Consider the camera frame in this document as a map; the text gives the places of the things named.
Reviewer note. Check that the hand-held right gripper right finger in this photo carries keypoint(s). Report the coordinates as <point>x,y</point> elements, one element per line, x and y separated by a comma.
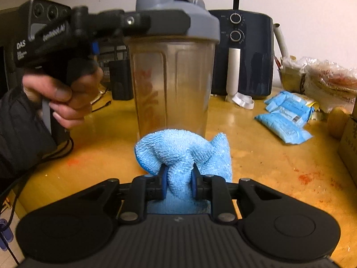
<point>194,182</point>

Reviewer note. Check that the person's left hand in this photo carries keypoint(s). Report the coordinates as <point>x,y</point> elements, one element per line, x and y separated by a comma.
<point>75,103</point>

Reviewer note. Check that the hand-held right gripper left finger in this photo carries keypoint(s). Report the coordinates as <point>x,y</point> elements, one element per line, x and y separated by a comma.
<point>164,180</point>

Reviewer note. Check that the blue slipper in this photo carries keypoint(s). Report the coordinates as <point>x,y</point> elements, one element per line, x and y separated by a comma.
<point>5,234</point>

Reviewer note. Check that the white paper tube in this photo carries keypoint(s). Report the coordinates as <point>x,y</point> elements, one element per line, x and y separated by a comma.
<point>281,40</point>

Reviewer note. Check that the blue snack packet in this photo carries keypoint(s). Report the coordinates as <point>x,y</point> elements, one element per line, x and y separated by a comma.
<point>284,129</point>
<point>279,99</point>
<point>292,111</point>

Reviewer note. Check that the clear bag of flatbreads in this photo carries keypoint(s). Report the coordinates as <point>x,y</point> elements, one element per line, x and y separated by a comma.
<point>332,83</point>

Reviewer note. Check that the yellow snack packet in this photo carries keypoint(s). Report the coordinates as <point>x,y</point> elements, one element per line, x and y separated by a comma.
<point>312,107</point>

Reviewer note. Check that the blue microfibre cloth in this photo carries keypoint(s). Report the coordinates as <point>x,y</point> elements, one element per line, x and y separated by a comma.
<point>173,150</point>

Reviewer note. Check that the dark blue air fryer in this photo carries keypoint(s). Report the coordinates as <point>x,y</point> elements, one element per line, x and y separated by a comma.
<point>256,61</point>

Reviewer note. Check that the shaker bottle with grey lid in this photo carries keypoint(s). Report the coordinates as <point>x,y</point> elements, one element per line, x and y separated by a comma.
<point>167,83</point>

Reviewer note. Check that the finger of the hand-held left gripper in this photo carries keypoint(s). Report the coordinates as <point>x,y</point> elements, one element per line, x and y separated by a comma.
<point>156,21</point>

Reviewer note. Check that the cardboard box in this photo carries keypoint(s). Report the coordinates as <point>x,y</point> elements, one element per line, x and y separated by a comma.
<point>348,145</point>

